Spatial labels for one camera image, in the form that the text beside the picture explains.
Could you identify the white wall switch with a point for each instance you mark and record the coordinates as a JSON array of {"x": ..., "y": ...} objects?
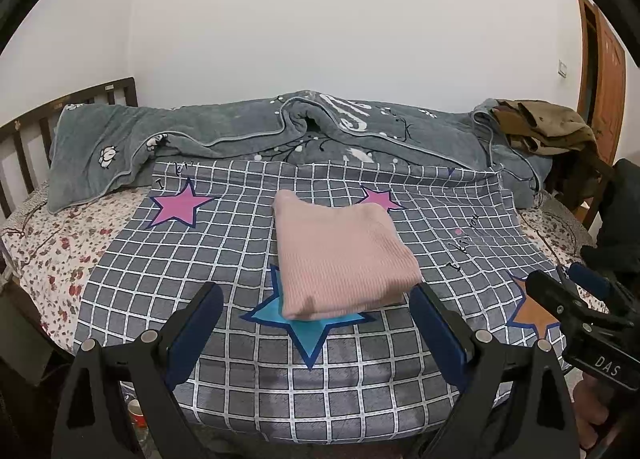
[{"x": 563, "y": 68}]

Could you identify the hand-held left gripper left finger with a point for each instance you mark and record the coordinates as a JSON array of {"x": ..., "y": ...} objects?
[{"x": 195, "y": 334}]

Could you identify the dark wooden headboard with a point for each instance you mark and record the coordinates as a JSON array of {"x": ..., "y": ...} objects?
[{"x": 25, "y": 149}]

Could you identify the wooden door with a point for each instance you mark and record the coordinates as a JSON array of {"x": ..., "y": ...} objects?
[{"x": 610, "y": 79}]

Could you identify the floral bed sheet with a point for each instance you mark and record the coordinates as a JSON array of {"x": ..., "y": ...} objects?
[{"x": 55, "y": 249}]

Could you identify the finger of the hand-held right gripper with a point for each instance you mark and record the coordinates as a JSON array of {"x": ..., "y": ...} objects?
[
  {"x": 592, "y": 281},
  {"x": 550, "y": 296}
]

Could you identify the red and white cup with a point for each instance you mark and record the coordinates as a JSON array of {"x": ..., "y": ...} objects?
[{"x": 136, "y": 414}]

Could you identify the grey checked star blanket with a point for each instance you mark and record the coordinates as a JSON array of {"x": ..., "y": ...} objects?
[{"x": 200, "y": 249}]

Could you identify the dark jacket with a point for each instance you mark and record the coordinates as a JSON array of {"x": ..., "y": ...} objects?
[{"x": 625, "y": 209}]

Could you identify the grey printed quilt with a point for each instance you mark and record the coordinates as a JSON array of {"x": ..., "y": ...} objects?
[{"x": 225, "y": 129}]

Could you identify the wooden chair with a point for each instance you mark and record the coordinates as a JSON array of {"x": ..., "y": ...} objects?
[{"x": 585, "y": 174}]

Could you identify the brown clothes pile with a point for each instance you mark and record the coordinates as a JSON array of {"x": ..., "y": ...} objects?
[{"x": 550, "y": 124}]

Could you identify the person's right hand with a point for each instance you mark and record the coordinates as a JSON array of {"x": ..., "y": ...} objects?
[{"x": 597, "y": 409}]

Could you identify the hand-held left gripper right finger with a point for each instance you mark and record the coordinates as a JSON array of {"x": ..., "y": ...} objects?
[{"x": 440, "y": 334}]

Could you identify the pink ribbed sweater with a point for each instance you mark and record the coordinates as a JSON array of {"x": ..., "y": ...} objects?
[{"x": 340, "y": 254}]

